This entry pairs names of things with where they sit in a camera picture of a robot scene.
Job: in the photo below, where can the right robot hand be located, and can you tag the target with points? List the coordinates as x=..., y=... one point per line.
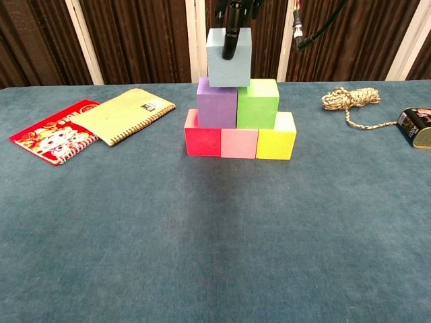
x=232, y=20

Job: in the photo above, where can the yellow foam cube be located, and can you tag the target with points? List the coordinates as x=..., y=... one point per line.
x=274, y=144

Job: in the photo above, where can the black and gold tin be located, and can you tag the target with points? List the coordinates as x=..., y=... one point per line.
x=415, y=129

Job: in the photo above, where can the dark brown curtain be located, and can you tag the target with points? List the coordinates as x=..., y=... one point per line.
x=141, y=37

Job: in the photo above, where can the teal felt table mat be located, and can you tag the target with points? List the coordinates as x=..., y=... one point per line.
x=168, y=276

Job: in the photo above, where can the pink foam cube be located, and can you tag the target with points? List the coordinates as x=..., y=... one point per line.
x=239, y=143

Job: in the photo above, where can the light blue foam cube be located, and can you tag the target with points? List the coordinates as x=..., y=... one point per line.
x=229, y=72

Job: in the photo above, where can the tan kraft spiral notebook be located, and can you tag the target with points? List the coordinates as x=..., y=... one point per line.
x=121, y=114

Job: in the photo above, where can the green foam cube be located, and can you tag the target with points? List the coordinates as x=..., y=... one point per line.
x=256, y=111

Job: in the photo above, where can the red foam cube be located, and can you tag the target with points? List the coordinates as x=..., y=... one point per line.
x=202, y=143

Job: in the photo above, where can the white metal frame post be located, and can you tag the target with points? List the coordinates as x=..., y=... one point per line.
x=197, y=40
x=286, y=60
x=409, y=43
x=84, y=43

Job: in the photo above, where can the red spiral notebook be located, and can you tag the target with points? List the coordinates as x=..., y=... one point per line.
x=47, y=138

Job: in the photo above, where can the purple foam cube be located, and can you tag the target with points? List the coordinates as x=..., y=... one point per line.
x=217, y=107

